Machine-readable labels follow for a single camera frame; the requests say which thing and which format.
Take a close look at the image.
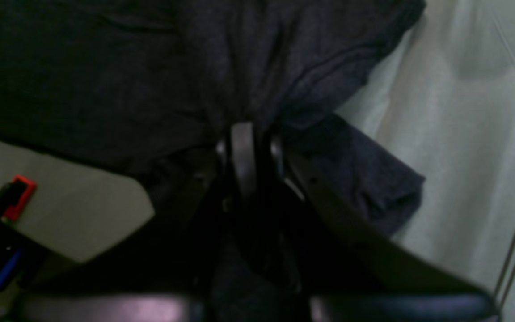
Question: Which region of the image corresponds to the dark grey t-shirt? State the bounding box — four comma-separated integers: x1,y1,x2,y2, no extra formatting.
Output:
0,0,426,322

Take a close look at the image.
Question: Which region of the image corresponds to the middle red black clamp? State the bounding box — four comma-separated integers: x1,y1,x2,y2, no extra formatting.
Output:
0,175,43,292

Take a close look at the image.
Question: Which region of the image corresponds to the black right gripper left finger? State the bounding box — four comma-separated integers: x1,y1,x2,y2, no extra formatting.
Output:
38,122,258,309

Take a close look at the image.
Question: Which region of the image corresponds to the light green table cloth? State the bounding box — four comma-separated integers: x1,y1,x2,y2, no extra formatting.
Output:
0,0,515,322

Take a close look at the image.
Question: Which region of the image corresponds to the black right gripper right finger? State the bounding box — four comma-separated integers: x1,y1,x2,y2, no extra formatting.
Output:
266,136,490,300

